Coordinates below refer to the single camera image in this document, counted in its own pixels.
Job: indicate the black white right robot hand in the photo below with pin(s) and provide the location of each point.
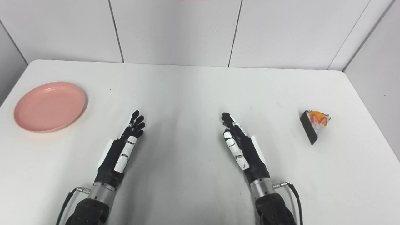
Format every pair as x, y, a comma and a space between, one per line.
251, 156

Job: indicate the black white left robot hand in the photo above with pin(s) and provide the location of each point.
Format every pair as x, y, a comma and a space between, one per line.
109, 159

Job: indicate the chocolate cake slice with fruit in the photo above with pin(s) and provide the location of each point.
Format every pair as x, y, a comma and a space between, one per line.
312, 128

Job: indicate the pink round plate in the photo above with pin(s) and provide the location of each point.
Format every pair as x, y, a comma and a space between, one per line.
50, 106

